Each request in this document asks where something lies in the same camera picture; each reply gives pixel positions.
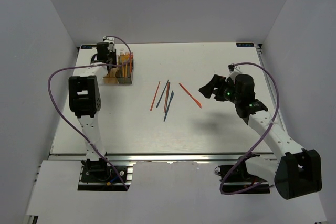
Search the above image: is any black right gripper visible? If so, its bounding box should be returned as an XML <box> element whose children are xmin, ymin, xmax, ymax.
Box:
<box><xmin>198</xmin><ymin>75</ymin><xmax>241</xmax><ymax>105</ymax></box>

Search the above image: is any yellow-orange plastic fork bent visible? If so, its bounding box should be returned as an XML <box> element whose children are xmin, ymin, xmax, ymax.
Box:
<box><xmin>120</xmin><ymin>55</ymin><xmax>127</xmax><ymax>78</ymax></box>

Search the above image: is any yellow-orange plastic fork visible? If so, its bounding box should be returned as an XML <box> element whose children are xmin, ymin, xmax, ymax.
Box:
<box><xmin>122</xmin><ymin>54</ymin><xmax>129</xmax><ymax>78</ymax></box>

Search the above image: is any red-orange plastic fork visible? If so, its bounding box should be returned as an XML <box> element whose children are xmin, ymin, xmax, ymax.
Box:
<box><xmin>129</xmin><ymin>52</ymin><xmax>133</xmax><ymax>76</ymax></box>

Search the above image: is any red-orange plastic knife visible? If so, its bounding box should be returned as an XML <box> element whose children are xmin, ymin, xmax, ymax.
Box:
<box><xmin>179</xmin><ymin>82</ymin><xmax>202</xmax><ymax>108</ymax></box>

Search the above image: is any blue plastic knife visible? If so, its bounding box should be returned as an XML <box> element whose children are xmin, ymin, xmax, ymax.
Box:
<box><xmin>163</xmin><ymin>91</ymin><xmax>174</xmax><ymax>122</ymax></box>

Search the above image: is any yellow-orange plastic knife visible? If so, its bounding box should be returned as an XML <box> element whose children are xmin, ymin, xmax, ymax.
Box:
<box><xmin>110</xmin><ymin>66</ymin><xmax>122</xmax><ymax>77</ymax></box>

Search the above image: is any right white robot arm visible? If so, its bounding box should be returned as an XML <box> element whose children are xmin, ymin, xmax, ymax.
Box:
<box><xmin>199</xmin><ymin>74</ymin><xmax>322</xmax><ymax>200</ymax></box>

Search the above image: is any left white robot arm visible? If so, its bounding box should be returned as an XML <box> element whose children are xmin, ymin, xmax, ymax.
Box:
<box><xmin>68</xmin><ymin>40</ymin><xmax>116</xmax><ymax>163</ymax></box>

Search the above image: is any black logo sticker left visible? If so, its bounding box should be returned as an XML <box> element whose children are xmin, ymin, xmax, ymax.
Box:
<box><xmin>80</xmin><ymin>45</ymin><xmax>97</xmax><ymax>49</ymax></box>

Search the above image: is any black logo sticker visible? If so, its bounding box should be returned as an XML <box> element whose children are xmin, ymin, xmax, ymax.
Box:
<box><xmin>236</xmin><ymin>42</ymin><xmax>255</xmax><ymax>47</ymax></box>
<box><xmin>80</xmin><ymin>45</ymin><xmax>97</xmax><ymax>49</ymax></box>

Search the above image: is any amber plastic container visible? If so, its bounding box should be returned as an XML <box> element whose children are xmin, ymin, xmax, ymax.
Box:
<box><xmin>103</xmin><ymin>69</ymin><xmax>119</xmax><ymax>85</ymax></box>

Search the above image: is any smoky grey plastic container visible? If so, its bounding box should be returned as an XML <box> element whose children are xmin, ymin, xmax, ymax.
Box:
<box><xmin>115</xmin><ymin>53</ymin><xmax>134</xmax><ymax>84</ymax></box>

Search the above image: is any red-orange chopstick inner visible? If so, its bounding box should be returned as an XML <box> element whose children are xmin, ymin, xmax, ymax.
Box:
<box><xmin>163</xmin><ymin>82</ymin><xmax>170</xmax><ymax>113</ymax></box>

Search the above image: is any red-orange chopstick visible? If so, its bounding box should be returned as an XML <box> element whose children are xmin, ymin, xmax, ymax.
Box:
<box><xmin>150</xmin><ymin>81</ymin><xmax>161</xmax><ymax>111</ymax></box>
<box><xmin>163</xmin><ymin>82</ymin><xmax>170</xmax><ymax>113</ymax></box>

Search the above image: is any black logo sticker right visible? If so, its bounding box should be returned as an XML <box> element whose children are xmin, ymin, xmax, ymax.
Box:
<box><xmin>236</xmin><ymin>42</ymin><xmax>255</xmax><ymax>47</ymax></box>

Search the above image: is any red-orange chopstick outer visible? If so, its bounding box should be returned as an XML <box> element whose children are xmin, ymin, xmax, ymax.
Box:
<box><xmin>150</xmin><ymin>81</ymin><xmax>161</xmax><ymax>111</ymax></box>

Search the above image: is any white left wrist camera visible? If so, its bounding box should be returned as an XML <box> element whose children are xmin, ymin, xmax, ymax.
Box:
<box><xmin>103</xmin><ymin>36</ymin><xmax>115</xmax><ymax>51</ymax></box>

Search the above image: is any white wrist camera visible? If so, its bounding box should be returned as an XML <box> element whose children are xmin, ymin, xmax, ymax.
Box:
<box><xmin>225</xmin><ymin>64</ymin><xmax>242</xmax><ymax>83</ymax></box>
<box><xmin>103</xmin><ymin>36</ymin><xmax>115</xmax><ymax>51</ymax></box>

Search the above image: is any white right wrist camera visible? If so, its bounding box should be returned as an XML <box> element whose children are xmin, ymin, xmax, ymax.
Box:
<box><xmin>225</xmin><ymin>64</ymin><xmax>242</xmax><ymax>83</ymax></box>

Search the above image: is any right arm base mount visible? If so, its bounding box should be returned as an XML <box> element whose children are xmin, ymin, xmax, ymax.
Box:
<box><xmin>221</xmin><ymin>162</ymin><xmax>273</xmax><ymax>194</ymax></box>

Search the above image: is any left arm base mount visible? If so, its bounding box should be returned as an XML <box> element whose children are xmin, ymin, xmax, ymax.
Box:
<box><xmin>77</xmin><ymin>159</ymin><xmax>130</xmax><ymax>192</ymax></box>

